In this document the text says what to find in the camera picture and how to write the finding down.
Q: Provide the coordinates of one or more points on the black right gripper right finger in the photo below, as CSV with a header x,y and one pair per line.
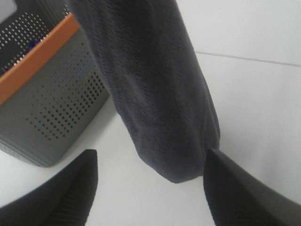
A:
x,y
236,198

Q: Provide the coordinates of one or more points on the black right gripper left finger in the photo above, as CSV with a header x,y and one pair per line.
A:
x,y
64,200

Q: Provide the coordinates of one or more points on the dark grey towel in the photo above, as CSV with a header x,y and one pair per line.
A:
x,y
149,67

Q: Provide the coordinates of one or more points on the blue towel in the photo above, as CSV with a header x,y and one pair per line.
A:
x,y
32,44

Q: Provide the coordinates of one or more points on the grey basket with orange rim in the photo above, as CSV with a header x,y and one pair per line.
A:
x,y
50,94

